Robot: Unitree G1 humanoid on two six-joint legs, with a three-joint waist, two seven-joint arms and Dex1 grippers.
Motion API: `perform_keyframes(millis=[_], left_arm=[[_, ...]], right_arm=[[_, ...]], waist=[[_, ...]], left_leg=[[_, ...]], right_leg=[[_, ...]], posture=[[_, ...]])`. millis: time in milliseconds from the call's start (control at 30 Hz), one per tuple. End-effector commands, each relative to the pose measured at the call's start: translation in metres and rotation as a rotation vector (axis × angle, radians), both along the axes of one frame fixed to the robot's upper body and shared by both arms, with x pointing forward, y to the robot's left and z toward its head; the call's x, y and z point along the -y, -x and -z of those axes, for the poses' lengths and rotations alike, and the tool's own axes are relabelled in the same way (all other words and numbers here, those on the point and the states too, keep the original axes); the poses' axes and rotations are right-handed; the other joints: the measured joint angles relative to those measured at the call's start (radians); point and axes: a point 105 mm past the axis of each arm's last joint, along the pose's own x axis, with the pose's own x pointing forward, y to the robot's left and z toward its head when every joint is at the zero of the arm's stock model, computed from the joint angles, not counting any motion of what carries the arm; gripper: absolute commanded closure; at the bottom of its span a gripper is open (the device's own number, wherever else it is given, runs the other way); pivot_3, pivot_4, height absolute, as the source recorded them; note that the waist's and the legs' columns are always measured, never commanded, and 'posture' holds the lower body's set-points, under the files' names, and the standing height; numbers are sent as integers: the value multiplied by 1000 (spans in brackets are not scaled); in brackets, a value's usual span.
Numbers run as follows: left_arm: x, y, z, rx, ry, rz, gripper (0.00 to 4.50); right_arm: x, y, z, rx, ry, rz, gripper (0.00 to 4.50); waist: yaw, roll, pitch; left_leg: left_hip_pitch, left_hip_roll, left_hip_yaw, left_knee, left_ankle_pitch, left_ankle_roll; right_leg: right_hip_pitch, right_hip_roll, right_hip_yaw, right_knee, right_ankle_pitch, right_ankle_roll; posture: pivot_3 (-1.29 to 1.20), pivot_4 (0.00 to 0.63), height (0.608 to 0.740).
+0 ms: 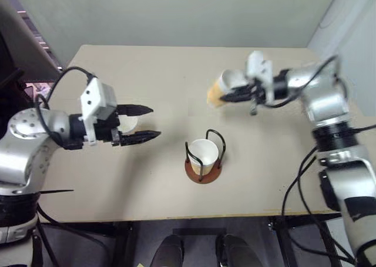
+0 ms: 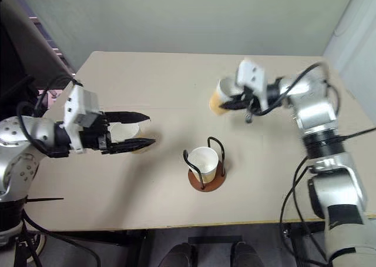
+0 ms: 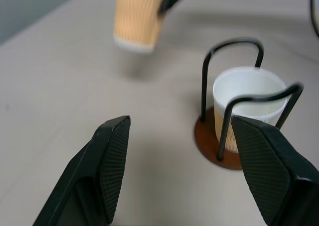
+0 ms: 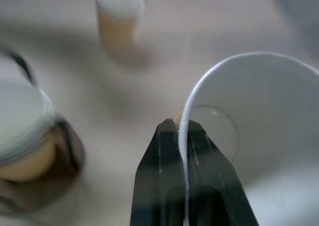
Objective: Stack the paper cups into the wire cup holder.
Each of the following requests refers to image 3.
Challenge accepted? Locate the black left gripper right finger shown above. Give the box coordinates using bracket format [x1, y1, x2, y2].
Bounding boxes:
[230, 114, 319, 226]

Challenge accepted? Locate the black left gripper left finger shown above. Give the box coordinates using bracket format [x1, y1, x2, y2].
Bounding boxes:
[32, 115, 131, 226]

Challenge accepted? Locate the orange ribbed paper cup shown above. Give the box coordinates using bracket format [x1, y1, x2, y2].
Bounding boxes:
[113, 0, 168, 54]

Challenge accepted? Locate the white paper cup in holder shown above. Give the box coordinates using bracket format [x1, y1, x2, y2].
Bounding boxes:
[212, 66, 288, 153]

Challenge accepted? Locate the black wire cup holder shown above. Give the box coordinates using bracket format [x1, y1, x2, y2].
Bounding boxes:
[193, 37, 304, 171]

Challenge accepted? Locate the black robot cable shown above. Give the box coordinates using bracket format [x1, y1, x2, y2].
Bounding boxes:
[310, 0, 319, 39]

